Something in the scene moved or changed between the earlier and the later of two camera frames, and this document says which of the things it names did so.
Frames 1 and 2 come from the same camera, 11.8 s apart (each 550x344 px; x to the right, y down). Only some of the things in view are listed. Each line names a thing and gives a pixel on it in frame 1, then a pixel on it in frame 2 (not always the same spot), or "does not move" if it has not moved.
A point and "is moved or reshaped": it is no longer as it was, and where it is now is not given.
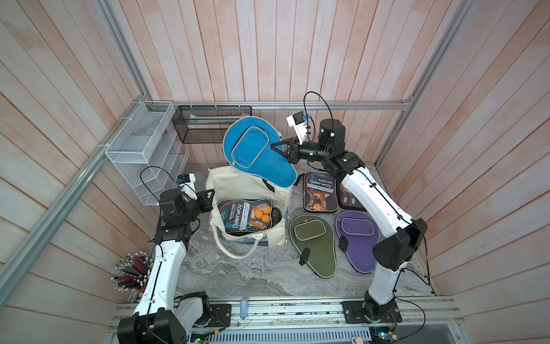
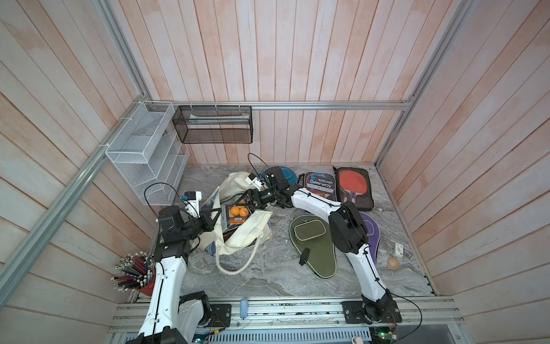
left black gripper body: x=199 y=206 → x=202 y=224
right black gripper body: x=311 y=153 → x=264 y=198
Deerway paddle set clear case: x=320 y=192 does not move
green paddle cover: x=316 y=233 does not move
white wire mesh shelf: x=147 y=152 does not move
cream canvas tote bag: x=228 y=183 → x=228 y=271
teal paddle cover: x=247 y=142 is moved or reshaped
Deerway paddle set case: x=245 y=214 is moved or reshaped
